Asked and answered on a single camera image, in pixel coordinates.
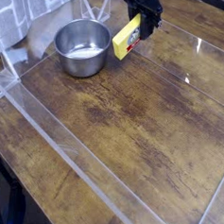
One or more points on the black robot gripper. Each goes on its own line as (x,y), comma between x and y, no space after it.
(151,15)

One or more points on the yellow butter block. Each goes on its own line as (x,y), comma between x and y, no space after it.
(127,38)

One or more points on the stainless steel bowl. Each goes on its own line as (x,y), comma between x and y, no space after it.
(82,46)

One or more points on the grey white patterned cloth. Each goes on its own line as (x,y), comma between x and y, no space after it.
(16,17)

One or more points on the clear acrylic corner bracket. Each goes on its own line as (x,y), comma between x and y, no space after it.
(99,10)

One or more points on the clear acrylic barrier wall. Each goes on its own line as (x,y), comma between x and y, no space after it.
(112,128)

